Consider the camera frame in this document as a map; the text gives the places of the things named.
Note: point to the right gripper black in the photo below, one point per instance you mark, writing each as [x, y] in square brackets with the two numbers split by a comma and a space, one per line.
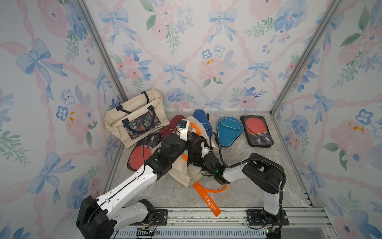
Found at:
[190, 153]

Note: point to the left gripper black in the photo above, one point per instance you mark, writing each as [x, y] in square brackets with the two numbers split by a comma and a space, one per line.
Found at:
[187, 143]

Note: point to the maroon ping pong paddle case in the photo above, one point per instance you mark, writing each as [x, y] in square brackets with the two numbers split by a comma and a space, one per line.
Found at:
[171, 127]

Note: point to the cream canvas bag orange handles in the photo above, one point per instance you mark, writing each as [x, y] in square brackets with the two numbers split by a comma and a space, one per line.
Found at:
[188, 175]

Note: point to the teal ping pong paddle case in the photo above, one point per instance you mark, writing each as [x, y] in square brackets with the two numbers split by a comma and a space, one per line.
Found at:
[229, 129]

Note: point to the blue ping pong paddle case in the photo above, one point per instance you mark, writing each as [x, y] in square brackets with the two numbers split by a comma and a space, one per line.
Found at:
[203, 118]

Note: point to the cream canvas bag navy handles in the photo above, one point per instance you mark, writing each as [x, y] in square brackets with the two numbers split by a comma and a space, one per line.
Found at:
[133, 120]

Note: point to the black case red paddle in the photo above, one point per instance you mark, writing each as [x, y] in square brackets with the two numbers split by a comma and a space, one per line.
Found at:
[257, 131]

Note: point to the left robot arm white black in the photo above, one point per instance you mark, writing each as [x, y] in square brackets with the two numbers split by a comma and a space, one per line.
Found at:
[99, 217]

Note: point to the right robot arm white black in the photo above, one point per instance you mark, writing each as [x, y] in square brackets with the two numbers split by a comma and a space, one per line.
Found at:
[266, 174]

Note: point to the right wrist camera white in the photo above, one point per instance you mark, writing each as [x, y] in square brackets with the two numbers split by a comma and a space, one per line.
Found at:
[205, 150]

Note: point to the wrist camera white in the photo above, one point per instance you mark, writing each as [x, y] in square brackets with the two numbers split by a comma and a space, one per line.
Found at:
[205, 150]
[182, 128]

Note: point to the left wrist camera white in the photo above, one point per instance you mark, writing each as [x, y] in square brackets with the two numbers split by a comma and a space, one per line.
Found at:
[182, 128]

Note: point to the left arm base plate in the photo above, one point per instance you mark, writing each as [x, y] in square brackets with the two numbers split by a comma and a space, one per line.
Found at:
[158, 217]

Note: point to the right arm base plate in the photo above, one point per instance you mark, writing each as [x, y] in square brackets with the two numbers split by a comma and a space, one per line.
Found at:
[258, 217]

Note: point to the aluminium front rail frame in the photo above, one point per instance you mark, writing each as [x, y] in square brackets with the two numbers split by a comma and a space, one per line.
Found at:
[198, 223]

